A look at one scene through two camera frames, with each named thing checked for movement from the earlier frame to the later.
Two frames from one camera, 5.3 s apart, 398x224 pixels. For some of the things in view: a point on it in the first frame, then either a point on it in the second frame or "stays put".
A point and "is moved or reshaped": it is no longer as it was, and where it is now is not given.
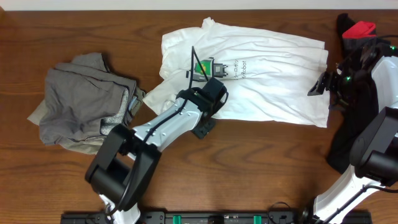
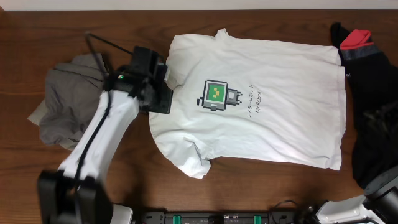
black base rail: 222,217 stays put
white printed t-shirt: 269,75 is moved or reshaped
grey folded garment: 81,101 stays put
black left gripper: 204,127 -> 162,98
